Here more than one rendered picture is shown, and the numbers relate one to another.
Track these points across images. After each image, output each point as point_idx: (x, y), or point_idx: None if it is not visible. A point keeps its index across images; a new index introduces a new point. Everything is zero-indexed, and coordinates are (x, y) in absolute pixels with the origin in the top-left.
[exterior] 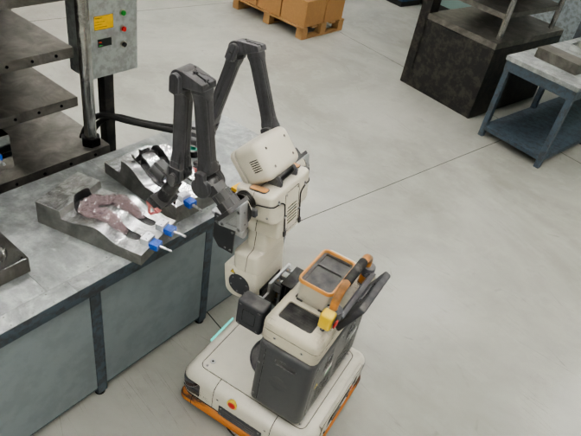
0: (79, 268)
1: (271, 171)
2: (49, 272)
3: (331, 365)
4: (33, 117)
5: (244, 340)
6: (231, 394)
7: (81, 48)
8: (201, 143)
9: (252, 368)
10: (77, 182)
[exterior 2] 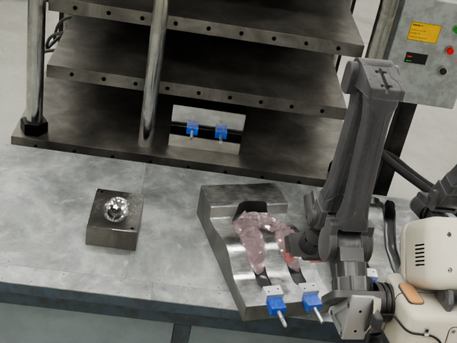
0: (179, 279)
1: (435, 273)
2: (148, 264)
3: None
4: (282, 108)
5: None
6: None
7: (369, 49)
8: (351, 177)
9: None
10: (262, 191)
